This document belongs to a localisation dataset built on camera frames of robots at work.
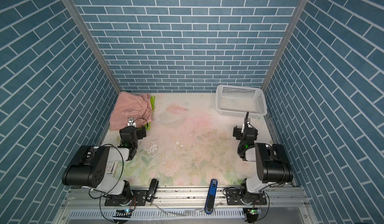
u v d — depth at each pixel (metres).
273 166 0.46
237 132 0.88
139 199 0.74
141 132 0.85
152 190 0.73
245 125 0.74
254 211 0.72
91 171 0.44
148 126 1.02
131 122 0.80
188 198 0.75
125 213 0.72
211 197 0.74
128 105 1.05
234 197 0.74
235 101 1.16
